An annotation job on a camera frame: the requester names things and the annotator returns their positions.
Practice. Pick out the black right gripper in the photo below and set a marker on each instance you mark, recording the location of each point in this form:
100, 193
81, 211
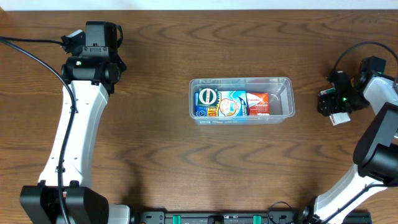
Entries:
325, 104

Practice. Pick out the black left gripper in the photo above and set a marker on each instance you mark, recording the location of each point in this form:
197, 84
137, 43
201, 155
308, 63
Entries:
121, 66

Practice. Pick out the white green medicine box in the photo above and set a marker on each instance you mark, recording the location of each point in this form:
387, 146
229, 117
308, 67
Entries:
339, 116

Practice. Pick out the red Panadol box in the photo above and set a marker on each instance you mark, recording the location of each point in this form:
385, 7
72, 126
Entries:
258, 104

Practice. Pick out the blue KoolFever box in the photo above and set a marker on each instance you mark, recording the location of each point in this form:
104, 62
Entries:
230, 104

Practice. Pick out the clear plastic container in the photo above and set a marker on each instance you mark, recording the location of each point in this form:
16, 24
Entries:
281, 98

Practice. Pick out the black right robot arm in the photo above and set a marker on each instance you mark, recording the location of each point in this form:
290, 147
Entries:
374, 166

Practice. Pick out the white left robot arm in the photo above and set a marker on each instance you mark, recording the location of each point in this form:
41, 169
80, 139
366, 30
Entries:
64, 191

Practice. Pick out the black mounting rail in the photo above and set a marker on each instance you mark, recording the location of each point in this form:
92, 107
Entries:
283, 216

